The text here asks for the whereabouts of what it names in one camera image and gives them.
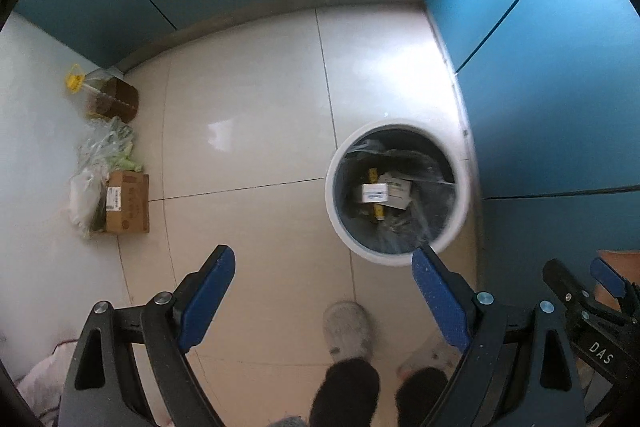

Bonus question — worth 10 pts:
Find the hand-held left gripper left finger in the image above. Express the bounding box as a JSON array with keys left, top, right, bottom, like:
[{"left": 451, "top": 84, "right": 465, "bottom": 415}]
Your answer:
[{"left": 59, "top": 244, "right": 237, "bottom": 427}]

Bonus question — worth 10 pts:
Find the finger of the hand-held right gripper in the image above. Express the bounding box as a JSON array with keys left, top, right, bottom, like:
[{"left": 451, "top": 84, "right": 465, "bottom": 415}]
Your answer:
[
  {"left": 589, "top": 256, "right": 640, "bottom": 314},
  {"left": 542, "top": 258, "right": 597, "bottom": 317}
]

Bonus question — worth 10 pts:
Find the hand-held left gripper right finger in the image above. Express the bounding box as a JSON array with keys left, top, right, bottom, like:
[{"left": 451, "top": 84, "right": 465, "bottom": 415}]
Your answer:
[{"left": 411, "top": 246, "right": 588, "bottom": 427}]

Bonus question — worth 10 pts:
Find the white round trash bin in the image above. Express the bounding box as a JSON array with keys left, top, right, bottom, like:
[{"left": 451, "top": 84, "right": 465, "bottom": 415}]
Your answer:
[{"left": 325, "top": 119, "right": 477, "bottom": 267}]

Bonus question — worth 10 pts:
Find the brown cardboard piece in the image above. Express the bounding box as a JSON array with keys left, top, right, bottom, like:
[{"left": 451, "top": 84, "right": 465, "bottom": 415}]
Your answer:
[{"left": 597, "top": 249, "right": 640, "bottom": 299}]

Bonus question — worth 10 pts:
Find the person's right grey slipper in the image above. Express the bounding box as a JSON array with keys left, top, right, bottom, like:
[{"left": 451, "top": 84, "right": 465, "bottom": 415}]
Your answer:
[{"left": 396, "top": 329, "right": 461, "bottom": 380}]

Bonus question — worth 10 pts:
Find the person's grey slipper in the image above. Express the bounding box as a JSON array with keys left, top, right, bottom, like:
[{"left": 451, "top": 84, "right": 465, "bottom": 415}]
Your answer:
[
  {"left": 396, "top": 329, "right": 461, "bottom": 380},
  {"left": 322, "top": 301, "right": 374, "bottom": 363}
]

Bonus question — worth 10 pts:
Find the black bin liner bag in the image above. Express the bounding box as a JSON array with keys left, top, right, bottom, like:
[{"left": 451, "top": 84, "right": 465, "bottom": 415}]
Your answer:
[{"left": 334, "top": 129, "right": 458, "bottom": 254}]

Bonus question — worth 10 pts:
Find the person's left grey slipper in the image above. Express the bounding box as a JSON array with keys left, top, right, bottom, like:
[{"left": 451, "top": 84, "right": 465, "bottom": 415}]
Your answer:
[{"left": 322, "top": 301, "right": 374, "bottom": 363}]

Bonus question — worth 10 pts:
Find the person's right leg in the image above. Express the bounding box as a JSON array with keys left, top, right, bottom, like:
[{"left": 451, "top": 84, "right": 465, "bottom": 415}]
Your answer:
[{"left": 394, "top": 367, "right": 449, "bottom": 427}]

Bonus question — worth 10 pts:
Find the person's leg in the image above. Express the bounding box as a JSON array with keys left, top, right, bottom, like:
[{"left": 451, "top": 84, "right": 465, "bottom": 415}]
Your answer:
[
  {"left": 308, "top": 358, "right": 382, "bottom": 427},
  {"left": 394, "top": 367, "right": 449, "bottom": 427}
]

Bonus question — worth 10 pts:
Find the yellow tube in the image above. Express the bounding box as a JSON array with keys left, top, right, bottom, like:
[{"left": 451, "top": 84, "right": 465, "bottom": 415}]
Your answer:
[{"left": 367, "top": 167, "right": 386, "bottom": 223}]

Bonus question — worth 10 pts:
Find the white paper carton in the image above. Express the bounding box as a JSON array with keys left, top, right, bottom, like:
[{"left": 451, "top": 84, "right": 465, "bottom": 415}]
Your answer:
[{"left": 378, "top": 173, "right": 414, "bottom": 211}]

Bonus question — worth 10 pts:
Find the brown cardboard box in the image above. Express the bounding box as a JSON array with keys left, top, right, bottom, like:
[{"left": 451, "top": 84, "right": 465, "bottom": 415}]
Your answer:
[{"left": 104, "top": 170, "right": 151, "bottom": 235}]

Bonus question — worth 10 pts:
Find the small white blue-label box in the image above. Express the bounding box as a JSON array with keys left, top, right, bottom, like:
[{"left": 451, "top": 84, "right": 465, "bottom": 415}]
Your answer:
[{"left": 361, "top": 183, "right": 392, "bottom": 204}]

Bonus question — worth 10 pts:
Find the person's left leg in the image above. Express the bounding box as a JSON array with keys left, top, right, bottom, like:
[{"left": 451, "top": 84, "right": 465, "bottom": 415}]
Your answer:
[{"left": 308, "top": 358, "right": 382, "bottom": 427}]

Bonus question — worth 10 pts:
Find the white plastic bag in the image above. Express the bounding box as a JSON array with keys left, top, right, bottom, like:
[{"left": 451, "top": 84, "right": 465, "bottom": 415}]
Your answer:
[{"left": 17, "top": 341, "right": 83, "bottom": 424}]

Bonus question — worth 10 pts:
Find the dark brown paper bag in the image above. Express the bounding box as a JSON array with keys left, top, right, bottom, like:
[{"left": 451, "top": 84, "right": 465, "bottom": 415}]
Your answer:
[{"left": 90, "top": 77, "right": 140, "bottom": 124}]

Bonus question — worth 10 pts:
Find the yellow-capped oil bottle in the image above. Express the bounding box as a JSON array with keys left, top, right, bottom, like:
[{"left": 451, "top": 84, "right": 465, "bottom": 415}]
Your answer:
[{"left": 64, "top": 64, "right": 110, "bottom": 120}]

